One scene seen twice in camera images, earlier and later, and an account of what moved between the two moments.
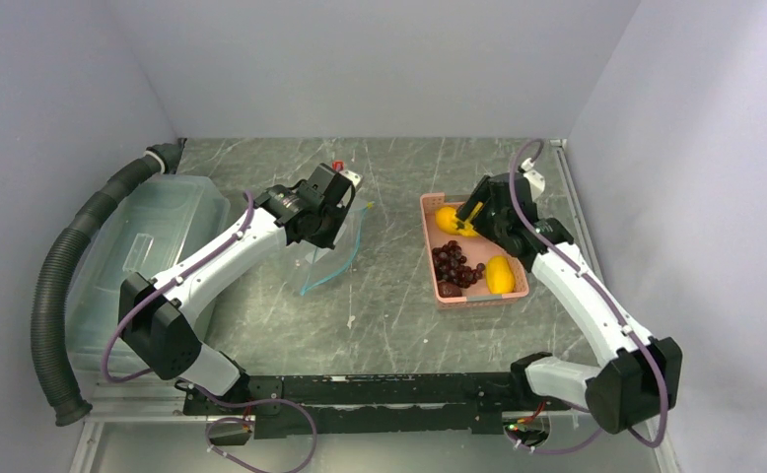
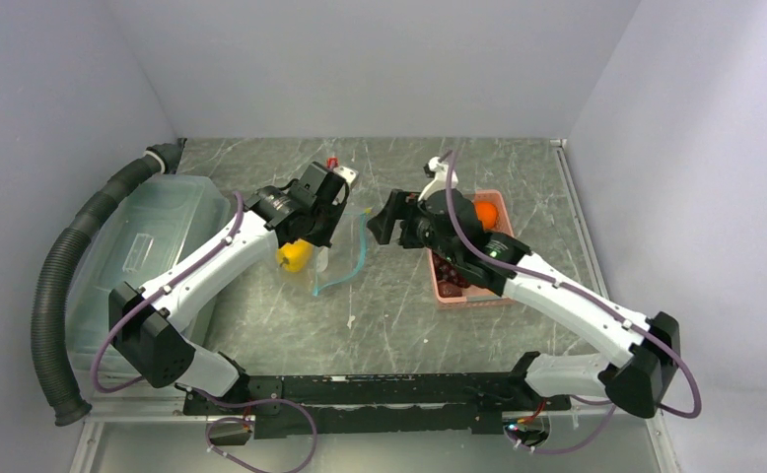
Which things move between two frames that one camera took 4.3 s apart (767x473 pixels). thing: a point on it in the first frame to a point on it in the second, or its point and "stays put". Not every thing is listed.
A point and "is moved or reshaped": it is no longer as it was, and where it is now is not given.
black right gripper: x=478 y=218 to x=383 y=225
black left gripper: x=327 y=240 stays put
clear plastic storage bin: x=151 y=225 stays put
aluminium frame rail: x=594 y=253 stays put
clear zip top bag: x=326 y=263 is moved or reshaped
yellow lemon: x=452 y=225 is moved or reshaped
